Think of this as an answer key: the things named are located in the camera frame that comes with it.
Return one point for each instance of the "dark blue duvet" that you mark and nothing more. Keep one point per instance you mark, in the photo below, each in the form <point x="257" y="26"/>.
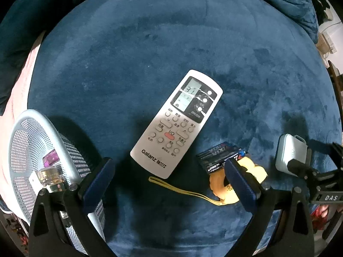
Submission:
<point x="281" y="0"/>

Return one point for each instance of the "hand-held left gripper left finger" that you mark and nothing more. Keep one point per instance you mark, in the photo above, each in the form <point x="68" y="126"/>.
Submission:
<point x="97" y="184"/>

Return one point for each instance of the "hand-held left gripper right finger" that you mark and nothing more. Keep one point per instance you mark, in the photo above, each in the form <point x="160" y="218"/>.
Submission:
<point x="239" y="186"/>

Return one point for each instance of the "blue battery pack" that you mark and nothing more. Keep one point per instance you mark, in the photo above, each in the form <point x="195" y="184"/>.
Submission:
<point x="214" y="156"/>

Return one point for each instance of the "white wall power strip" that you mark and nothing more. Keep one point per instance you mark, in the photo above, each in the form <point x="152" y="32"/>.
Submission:
<point x="328" y="41"/>

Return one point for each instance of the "blue plush blanket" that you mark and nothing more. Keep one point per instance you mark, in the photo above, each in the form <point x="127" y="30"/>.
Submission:
<point x="134" y="45"/>

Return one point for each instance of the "light blue plastic mesh basket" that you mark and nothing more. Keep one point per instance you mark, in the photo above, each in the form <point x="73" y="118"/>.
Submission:
<point x="24" y="139"/>

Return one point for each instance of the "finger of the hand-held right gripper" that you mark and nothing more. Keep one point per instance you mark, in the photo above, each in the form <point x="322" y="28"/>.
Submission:
<point x="308" y="174"/>
<point x="321" y="147"/>

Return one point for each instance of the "small purple box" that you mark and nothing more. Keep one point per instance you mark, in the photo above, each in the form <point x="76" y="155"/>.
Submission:
<point x="51" y="158"/>

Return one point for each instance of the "light blue case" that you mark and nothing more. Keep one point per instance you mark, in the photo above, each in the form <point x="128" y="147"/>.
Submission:
<point x="286" y="152"/>

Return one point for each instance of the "pink blanket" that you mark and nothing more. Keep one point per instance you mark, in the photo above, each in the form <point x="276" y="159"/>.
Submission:
<point x="18" y="85"/>

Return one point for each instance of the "white remote control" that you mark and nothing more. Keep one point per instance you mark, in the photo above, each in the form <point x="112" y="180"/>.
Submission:
<point x="160" y="150"/>

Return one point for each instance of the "brown wooden furniture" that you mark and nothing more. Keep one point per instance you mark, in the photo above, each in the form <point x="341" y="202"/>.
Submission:
<point x="336" y="77"/>

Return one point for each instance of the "yellow tape measure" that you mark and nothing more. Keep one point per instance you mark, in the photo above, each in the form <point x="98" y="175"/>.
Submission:
<point x="217" y="184"/>

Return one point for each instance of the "green bottle with gold cap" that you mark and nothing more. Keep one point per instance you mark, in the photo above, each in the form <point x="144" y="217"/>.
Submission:
<point x="49" y="178"/>

